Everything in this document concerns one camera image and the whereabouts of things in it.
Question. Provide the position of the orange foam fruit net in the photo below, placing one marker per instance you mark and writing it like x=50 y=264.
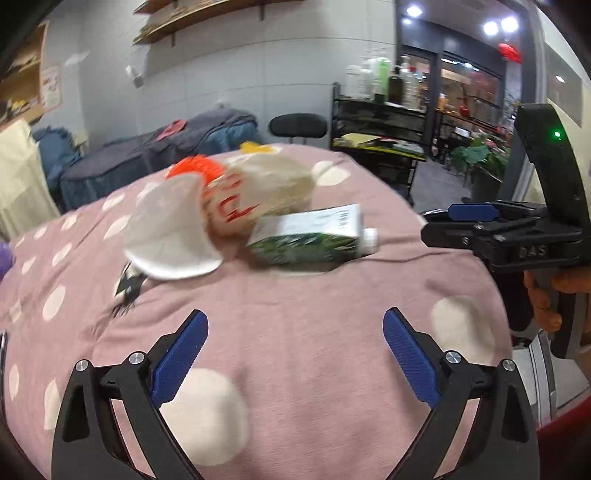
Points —
x=196 y=167

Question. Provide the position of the white paper plate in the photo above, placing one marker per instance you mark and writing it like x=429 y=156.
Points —
x=166 y=240

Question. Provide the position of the red lantern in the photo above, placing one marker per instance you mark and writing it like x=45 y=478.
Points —
x=510 y=51

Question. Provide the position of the green leafy plant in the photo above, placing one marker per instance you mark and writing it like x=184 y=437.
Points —
x=475 y=152

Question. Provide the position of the long wooden wall shelf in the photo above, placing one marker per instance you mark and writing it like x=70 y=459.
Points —
x=207 y=21

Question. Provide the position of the black metal trolley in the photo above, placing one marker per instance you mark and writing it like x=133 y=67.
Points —
x=369 y=120

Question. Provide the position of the dark plant pot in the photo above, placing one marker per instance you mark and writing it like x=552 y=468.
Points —
x=485 y=187

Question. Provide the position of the person's right hand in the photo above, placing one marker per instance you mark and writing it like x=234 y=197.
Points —
x=538 y=300

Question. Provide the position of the red plastic object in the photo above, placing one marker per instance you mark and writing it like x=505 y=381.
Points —
x=565 y=417

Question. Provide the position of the pink polka dot blanket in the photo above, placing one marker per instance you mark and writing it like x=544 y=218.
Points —
x=286 y=314

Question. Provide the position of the green plastic bottle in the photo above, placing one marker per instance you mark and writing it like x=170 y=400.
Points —
x=382 y=76

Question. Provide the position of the black round stool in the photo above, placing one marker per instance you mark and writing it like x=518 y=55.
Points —
x=298 y=124

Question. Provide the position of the purple cloth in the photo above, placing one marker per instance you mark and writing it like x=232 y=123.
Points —
x=4 y=261

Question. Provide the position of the clear plastic bottle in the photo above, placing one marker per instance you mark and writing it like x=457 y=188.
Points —
x=412 y=85

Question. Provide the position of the green white drink carton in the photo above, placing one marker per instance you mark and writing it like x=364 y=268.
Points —
x=304 y=230

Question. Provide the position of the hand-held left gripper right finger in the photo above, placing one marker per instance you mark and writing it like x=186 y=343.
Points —
x=408 y=360

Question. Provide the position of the dark glass bottle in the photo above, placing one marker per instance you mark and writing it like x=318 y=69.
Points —
x=395 y=87

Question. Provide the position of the short wooden wall shelf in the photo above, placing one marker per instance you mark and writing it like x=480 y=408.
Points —
x=145 y=5

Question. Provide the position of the beige paper bag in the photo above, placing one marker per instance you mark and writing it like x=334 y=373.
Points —
x=272 y=184

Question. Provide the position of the yellow foam fruit net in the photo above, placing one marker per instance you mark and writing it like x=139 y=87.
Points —
x=254 y=147

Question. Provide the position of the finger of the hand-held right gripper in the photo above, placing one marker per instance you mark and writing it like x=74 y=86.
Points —
x=473 y=212
x=445 y=235

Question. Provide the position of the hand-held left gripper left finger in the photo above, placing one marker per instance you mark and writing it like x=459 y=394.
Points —
x=180 y=360

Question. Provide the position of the beige cloth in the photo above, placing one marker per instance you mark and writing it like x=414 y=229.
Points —
x=18 y=180

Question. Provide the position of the grey covered massage bed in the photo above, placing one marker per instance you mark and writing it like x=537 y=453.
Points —
x=138 y=157

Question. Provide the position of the wall poster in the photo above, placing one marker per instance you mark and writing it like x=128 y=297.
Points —
x=51 y=87

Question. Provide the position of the yellow mesh mat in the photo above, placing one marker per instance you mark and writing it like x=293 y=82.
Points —
x=358 y=139

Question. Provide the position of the wooden cabinet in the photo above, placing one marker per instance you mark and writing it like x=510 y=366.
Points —
x=23 y=74

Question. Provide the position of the white pump bottle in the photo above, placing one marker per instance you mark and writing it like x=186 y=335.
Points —
x=354 y=83

